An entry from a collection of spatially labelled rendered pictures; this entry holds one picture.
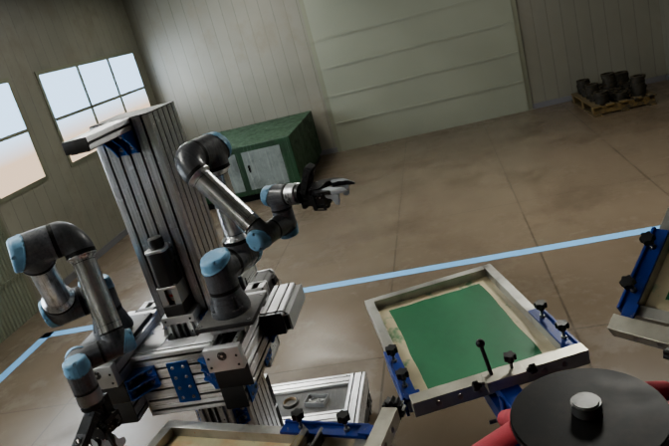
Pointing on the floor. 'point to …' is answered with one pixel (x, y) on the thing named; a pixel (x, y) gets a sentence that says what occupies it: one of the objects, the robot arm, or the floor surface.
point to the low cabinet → (271, 153)
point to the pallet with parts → (612, 94)
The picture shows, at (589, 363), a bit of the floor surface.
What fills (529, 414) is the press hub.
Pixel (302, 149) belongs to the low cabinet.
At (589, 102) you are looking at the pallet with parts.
